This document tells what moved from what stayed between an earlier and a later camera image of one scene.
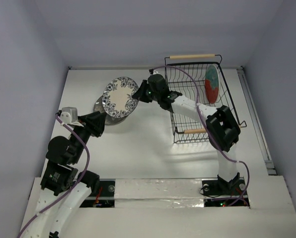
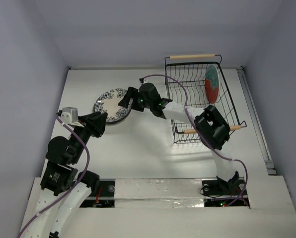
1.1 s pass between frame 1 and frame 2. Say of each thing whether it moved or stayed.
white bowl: stayed
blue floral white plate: moved
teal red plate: stayed
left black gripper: stayed
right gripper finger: moved
